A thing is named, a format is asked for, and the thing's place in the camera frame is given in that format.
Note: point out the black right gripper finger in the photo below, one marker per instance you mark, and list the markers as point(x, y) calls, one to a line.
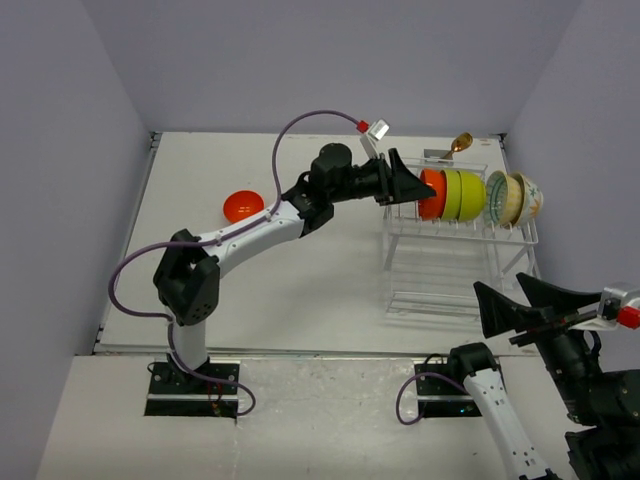
point(542, 294)
point(499, 314)

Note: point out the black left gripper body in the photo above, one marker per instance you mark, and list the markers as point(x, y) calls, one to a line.
point(370, 181)

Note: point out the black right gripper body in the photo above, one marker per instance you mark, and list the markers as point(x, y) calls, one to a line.
point(570, 350)

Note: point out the green bowl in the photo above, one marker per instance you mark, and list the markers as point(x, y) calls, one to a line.
point(453, 199)
point(473, 196)

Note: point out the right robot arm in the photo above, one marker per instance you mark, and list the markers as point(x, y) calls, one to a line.
point(602, 414)

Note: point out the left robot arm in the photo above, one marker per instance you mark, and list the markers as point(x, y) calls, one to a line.
point(189, 273)

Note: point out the gold spoon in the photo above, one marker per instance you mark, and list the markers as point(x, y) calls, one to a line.
point(460, 143)

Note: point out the yellow floral white bowl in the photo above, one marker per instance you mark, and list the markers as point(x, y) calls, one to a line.
point(532, 200)

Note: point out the teal patterned white bowl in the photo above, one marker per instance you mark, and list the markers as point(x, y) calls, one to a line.
point(504, 199)

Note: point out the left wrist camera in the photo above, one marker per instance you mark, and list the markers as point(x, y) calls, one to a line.
point(371, 134)

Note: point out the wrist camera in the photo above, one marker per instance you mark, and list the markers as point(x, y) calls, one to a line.
point(371, 134)
point(618, 307)

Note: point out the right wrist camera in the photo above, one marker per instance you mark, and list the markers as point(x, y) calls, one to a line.
point(618, 307)

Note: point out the white wire dish rack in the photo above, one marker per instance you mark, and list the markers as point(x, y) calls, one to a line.
point(430, 266)

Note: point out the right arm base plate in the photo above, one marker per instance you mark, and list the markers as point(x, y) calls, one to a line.
point(437, 398)

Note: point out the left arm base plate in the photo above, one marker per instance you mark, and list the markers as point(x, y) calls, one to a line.
point(172, 393)

